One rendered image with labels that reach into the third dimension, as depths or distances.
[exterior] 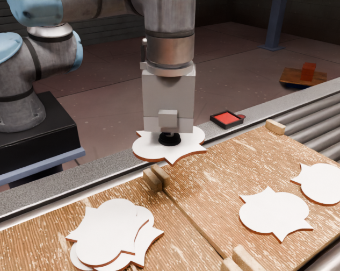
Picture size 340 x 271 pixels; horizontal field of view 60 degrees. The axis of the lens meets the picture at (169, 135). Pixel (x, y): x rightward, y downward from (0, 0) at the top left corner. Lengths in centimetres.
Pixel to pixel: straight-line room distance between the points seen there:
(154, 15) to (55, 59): 49
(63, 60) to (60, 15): 44
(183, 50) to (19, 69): 51
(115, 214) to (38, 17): 35
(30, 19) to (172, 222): 41
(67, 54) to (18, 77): 14
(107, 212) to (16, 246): 16
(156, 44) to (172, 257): 35
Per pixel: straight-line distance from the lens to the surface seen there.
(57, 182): 75
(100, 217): 57
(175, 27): 43
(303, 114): 109
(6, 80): 85
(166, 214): 60
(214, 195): 64
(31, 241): 61
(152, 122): 50
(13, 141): 87
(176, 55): 44
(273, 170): 74
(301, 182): 72
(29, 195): 73
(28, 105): 89
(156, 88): 47
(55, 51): 87
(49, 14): 44
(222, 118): 95
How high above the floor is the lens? 137
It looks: 32 degrees down
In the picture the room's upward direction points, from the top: straight up
